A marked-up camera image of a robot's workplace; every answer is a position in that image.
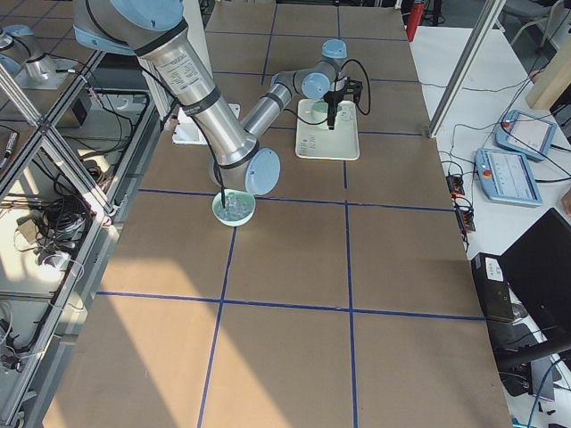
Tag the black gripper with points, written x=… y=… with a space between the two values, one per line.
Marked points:
x=333 y=99

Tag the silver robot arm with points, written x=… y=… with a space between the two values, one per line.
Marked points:
x=156 y=31

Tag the pale green serving tray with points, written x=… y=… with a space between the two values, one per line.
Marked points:
x=314 y=142

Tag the green bowl with ice cubes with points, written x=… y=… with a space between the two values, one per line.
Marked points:
x=233 y=208

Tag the red cylinder tube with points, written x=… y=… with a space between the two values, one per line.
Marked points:
x=415 y=17

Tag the blue teach pendant near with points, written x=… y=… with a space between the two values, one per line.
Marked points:
x=506 y=177

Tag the blue teach pendant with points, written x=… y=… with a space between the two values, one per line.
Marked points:
x=522 y=132
x=506 y=177

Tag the blue teach pendant far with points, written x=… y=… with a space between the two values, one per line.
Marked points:
x=522 y=132

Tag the black box with labels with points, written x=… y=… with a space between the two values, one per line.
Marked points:
x=491 y=288

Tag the black laptop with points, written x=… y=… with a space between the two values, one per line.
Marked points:
x=537 y=268

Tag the aluminium frame post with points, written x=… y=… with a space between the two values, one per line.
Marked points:
x=478 y=35

